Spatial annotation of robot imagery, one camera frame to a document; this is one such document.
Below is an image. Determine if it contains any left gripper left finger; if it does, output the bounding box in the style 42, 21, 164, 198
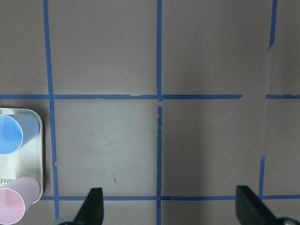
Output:
74, 187, 104, 225

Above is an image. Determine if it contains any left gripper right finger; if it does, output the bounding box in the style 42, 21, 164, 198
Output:
235, 185, 277, 225

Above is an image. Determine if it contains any pink plastic cup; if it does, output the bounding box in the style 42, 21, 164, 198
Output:
0, 176, 41, 225

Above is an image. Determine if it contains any blue plastic cup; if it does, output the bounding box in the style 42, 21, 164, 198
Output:
0, 114, 40, 155

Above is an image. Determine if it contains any cream plastic tray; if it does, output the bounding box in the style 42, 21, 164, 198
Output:
0, 108, 44, 203

